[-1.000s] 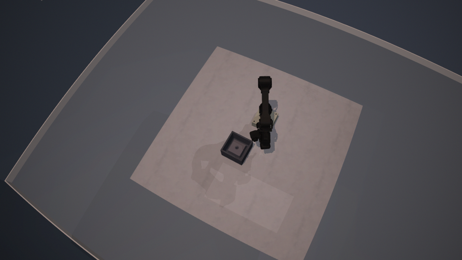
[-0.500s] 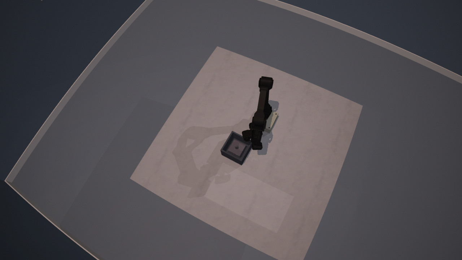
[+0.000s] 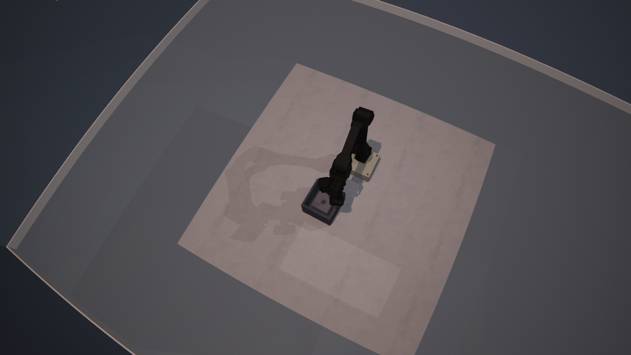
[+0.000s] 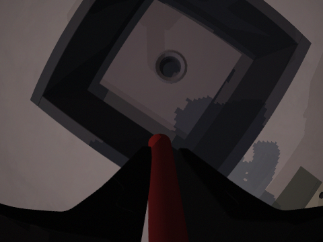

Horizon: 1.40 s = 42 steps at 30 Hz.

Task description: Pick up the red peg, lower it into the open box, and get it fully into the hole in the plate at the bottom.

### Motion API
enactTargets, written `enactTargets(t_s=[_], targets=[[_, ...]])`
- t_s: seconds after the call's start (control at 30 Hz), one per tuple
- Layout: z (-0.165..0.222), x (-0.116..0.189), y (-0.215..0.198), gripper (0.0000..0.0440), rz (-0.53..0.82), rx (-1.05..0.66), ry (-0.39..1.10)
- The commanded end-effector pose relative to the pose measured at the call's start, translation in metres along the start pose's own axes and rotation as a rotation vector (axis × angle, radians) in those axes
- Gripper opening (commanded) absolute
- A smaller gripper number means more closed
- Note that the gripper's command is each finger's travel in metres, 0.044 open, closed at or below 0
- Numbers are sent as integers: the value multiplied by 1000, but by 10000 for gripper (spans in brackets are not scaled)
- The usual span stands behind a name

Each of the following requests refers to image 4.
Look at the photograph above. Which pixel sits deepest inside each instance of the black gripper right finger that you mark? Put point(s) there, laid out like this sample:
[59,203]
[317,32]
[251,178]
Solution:
[217,210]

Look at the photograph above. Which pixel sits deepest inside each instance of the dark red peg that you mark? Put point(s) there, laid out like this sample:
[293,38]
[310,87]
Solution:
[166,216]

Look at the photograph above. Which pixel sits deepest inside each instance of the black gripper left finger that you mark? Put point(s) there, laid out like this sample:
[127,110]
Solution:
[114,213]

